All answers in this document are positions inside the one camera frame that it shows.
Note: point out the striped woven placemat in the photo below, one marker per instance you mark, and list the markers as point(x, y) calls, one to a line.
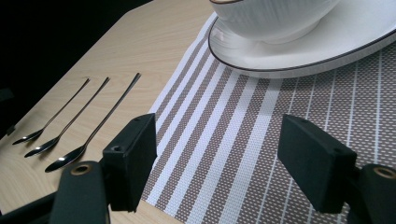
point(249, 140)

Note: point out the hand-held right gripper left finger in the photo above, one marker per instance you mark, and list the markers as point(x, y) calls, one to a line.
point(129, 161)

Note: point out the white plate with dark rim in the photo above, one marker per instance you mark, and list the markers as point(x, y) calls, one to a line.
point(311, 53)

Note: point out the white bowl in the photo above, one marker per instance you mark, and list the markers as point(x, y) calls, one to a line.
point(271, 18)

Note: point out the small metal spoon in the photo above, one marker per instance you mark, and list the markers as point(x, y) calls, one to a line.
point(90, 137)
point(67, 129)
point(49, 121)

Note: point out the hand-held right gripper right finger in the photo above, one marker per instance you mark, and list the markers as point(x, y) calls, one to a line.
point(314, 165)

